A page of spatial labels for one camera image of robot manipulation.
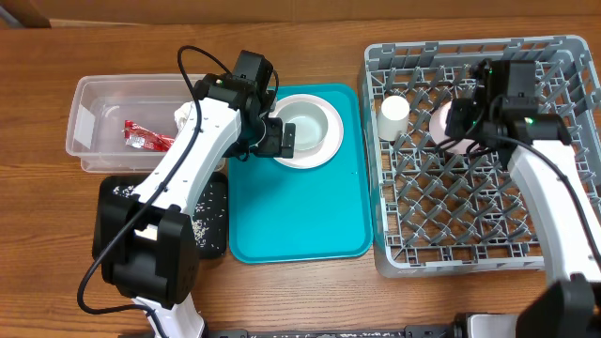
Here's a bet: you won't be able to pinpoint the black tray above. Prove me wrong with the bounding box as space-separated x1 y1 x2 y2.
92 172 229 259

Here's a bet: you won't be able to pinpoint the white napkin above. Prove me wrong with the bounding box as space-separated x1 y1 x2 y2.
174 101 196 133

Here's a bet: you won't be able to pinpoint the large white plate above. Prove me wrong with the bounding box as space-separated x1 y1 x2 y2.
269 94 344 169

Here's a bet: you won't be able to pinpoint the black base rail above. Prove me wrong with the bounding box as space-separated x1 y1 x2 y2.
203 324 456 338

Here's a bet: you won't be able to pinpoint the red snack wrapper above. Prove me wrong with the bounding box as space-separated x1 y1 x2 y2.
123 120 175 152

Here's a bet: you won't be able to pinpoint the teal serving tray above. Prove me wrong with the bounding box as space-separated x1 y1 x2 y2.
228 84 373 264

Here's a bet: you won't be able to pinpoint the grey dishwasher rack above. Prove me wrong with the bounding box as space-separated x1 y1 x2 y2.
360 35 600 278

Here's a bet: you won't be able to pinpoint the clear plastic bin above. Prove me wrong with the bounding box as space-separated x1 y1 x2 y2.
66 73 192 174

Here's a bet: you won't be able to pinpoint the white bowl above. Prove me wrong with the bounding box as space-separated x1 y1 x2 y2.
277 101 329 152

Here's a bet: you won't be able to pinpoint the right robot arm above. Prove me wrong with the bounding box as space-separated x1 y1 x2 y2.
436 59 600 337

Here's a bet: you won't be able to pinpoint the rice and food scraps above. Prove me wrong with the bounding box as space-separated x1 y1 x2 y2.
112 183 227 250

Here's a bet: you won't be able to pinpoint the small white plate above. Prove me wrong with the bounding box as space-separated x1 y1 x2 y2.
428 101 473 155

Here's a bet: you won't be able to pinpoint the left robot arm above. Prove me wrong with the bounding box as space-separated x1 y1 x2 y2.
77 51 296 337

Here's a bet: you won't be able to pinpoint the white paper cup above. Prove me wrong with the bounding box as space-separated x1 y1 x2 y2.
377 96 410 142

